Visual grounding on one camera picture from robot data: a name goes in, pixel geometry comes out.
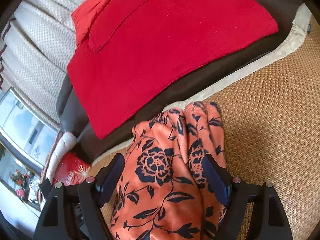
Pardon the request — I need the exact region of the orange black floral garment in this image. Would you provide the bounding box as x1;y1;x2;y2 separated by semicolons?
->
110;102;226;239

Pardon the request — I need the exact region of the red gift box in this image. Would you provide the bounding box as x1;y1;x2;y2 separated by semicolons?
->
53;152;91;186

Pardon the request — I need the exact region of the wooden display cabinet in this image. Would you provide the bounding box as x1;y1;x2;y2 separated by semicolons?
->
0;145;40;210

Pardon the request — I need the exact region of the artificial flower arrangement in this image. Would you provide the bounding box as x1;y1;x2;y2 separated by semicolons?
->
9;169;35;189

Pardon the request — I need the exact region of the white quilted folded blanket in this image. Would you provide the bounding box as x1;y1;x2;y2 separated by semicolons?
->
41;131;76;183

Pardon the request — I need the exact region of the woven bamboo seat mat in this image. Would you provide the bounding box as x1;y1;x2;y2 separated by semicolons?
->
91;5;319;239

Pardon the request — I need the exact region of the beige dotted curtain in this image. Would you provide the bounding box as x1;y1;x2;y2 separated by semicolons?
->
1;0;85;129

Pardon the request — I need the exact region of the red blanket on sofa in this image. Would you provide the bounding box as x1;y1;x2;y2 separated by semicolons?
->
67;0;278;139

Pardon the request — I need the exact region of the red satin pillow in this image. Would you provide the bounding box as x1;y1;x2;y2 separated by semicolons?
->
72;0;111;47

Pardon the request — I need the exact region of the dark brown leather sofa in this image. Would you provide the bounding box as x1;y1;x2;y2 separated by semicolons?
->
56;0;303;163

